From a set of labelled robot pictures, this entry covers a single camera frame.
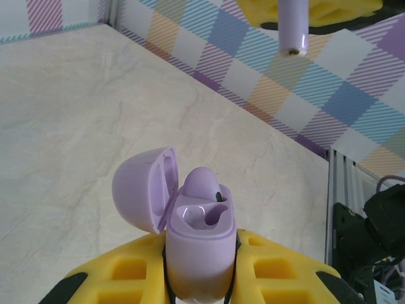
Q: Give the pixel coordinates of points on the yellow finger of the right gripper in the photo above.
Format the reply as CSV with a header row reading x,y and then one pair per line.
x,y
261,11
341,11

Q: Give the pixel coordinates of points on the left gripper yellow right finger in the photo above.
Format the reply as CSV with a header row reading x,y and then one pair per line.
x,y
284,275

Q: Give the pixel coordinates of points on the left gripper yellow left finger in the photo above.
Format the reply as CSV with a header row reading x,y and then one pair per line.
x,y
126,272

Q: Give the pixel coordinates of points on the purple earbud charging case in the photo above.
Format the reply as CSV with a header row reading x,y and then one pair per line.
x,y
199,253

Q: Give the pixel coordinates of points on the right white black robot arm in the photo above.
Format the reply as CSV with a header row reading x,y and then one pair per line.
x,y
386,215

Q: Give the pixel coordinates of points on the right black mount plate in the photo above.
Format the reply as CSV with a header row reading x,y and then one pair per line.
x,y
348,240

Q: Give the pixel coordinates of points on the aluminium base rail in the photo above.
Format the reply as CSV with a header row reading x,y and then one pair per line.
x,y
343,177

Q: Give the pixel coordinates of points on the right aluminium frame post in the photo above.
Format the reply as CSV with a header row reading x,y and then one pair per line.
x,y
114,12

